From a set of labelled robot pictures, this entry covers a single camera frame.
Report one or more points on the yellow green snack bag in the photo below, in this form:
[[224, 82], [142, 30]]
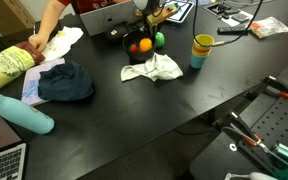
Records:
[[7, 65]]

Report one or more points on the white paper sheet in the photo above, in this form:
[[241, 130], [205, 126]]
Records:
[[229, 21]]

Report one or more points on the yellow plastic cup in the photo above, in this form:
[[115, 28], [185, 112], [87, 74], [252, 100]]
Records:
[[204, 40]]

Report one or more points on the long black TV remote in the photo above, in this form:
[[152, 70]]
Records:
[[233, 29]]

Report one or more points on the orange plastic cup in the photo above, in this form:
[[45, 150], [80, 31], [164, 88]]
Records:
[[200, 50]]

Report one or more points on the lime plastic cup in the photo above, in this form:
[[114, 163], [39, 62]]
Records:
[[200, 55]]

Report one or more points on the clear plastic snack packet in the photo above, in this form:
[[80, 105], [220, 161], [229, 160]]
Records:
[[270, 26]]

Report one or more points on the person right forearm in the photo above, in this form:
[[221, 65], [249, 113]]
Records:
[[50, 16]]

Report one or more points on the teal water bottle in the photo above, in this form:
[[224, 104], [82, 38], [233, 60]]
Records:
[[20, 113]]

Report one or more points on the red toy strawberry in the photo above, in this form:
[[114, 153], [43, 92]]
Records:
[[134, 49]]

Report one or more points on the grey open laptop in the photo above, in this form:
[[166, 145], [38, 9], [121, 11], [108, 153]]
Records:
[[0, 156]]

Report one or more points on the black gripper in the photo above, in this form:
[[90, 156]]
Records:
[[144, 20]]

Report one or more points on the black pouch with label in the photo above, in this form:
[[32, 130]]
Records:
[[115, 33]]

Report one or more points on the black perforated mounting board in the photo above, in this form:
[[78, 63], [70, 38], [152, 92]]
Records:
[[284, 123]]

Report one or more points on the person right hand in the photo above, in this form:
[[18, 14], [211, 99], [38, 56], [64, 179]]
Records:
[[39, 41]]

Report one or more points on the green toy fruit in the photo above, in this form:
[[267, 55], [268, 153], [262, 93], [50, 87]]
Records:
[[160, 40]]

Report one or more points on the white tablet with lit screen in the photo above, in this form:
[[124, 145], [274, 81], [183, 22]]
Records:
[[185, 11]]

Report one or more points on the orange toy fruit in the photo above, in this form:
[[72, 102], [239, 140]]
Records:
[[146, 45]]

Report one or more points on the black bowl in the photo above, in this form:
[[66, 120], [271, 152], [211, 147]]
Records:
[[139, 57]]

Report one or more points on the white paper napkin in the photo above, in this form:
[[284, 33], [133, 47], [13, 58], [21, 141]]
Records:
[[64, 41]]

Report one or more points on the person torso in red shirt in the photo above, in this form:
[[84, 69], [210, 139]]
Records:
[[90, 5]]

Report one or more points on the black table socket box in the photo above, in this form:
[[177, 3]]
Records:
[[217, 8]]

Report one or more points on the black elongated device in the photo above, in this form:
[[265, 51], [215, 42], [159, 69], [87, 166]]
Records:
[[232, 11]]

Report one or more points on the silver laptop with logo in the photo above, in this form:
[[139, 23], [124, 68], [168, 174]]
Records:
[[107, 18]]

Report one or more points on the blue plastic cup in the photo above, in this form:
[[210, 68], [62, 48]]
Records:
[[199, 62]]

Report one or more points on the white crumpled cloth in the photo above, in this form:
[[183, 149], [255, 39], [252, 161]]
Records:
[[154, 70]]

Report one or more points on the wooden camera mount block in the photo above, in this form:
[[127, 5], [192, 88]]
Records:
[[164, 15]]

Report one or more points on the brown cardboard box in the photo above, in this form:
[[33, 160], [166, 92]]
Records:
[[14, 11]]

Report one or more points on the dark blue cloth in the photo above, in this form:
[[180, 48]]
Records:
[[65, 81]]

